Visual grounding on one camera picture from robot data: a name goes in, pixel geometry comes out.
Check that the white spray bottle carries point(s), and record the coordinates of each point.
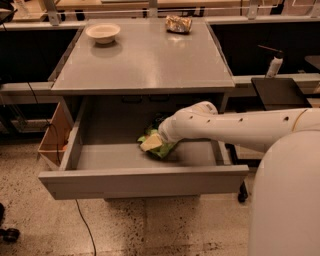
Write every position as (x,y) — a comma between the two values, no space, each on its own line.
(275,65)

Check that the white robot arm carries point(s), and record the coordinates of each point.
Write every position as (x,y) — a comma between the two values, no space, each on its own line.
(285,206)

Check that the green rice chip bag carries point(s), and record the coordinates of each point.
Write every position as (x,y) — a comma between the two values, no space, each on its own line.
(162,151)

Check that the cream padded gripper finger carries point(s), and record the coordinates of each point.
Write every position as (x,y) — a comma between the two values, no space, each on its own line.
(151,142)

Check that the white bowl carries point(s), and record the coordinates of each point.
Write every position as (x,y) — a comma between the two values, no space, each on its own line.
(103,33)

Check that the grey open top drawer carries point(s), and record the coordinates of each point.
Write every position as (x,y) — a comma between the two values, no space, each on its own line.
(103,158)

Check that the black caster wheel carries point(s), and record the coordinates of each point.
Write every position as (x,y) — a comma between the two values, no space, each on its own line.
(10,235)

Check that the grey cabinet counter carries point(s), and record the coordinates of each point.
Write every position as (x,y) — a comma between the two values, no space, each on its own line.
(147,69)

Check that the black rolling cart frame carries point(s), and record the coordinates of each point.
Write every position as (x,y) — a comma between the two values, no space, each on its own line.
(243,193)

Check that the black side table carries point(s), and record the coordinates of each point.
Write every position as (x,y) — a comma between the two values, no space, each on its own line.
(279,93)

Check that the crumpled gold snack bag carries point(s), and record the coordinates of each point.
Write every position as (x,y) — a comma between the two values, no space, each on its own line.
(177,24)

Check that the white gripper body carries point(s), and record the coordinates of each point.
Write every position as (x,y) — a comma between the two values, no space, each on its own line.
(167,131)

